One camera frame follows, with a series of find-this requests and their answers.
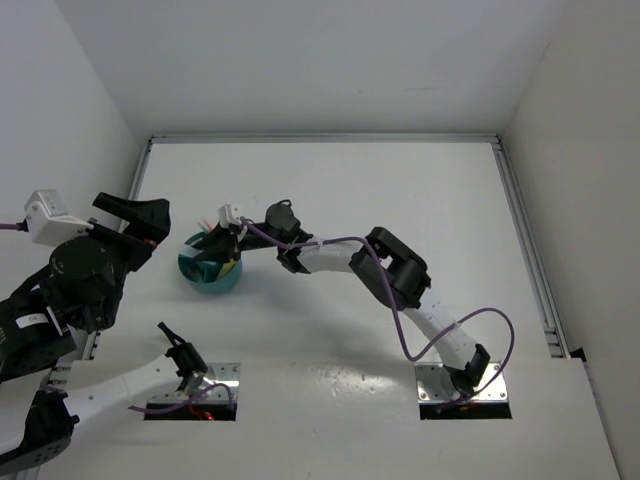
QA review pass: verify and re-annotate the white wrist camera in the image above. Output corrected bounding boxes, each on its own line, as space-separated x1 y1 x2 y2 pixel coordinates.
218 204 244 229
24 189 93 247

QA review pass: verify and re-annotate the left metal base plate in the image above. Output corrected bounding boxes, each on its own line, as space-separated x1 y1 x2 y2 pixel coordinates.
148 363 241 407

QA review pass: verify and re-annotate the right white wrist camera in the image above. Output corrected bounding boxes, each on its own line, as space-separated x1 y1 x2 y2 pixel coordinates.
218 204 244 229

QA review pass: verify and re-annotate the blue highlighter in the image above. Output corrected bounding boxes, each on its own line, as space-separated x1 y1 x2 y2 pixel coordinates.
178 243 203 262

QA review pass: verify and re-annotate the yellow highlighter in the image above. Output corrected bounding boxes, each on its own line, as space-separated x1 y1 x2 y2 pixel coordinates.
216 260 237 280

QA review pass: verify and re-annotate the metal base plate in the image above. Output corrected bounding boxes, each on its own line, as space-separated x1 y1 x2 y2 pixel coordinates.
414 362 508 405
148 363 241 407

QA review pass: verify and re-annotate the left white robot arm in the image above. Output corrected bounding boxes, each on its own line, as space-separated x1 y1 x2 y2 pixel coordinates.
1 190 207 475

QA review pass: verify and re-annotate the teal round organizer container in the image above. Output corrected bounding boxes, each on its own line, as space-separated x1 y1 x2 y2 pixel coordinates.
177 231 243 295

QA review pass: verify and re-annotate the aluminium table frame rail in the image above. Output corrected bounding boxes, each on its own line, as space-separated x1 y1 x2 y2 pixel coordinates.
19 132 591 480

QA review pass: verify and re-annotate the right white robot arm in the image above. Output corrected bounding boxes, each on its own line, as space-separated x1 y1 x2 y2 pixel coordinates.
192 200 490 398

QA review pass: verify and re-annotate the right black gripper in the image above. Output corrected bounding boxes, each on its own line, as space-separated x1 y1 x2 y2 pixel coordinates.
193 222 285 263

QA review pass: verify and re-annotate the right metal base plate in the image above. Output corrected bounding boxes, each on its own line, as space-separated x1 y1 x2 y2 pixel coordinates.
414 362 508 405

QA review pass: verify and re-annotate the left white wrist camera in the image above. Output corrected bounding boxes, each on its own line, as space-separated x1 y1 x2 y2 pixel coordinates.
24 189 93 247

